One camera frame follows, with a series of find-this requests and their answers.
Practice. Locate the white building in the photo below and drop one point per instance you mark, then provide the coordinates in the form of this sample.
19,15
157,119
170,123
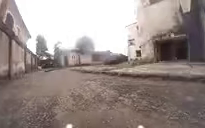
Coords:
132,41

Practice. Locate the brown gravel dirt road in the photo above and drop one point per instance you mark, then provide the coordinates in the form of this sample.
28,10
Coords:
90,96

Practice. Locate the tree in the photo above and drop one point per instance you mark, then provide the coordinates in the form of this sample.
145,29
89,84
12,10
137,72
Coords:
85,44
41,45

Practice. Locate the robot's own part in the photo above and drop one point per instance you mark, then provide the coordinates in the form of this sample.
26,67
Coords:
140,126
69,126

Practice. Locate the raised concrete pavement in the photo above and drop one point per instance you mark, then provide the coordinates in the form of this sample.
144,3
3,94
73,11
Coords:
156,69

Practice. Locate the long grey boundary wall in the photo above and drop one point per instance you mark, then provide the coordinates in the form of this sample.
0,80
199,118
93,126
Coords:
3,50

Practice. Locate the low pale building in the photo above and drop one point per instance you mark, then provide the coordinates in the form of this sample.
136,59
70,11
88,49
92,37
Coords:
73,57

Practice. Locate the large weathered concrete building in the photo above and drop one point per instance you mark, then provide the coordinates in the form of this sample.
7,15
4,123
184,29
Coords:
176,30

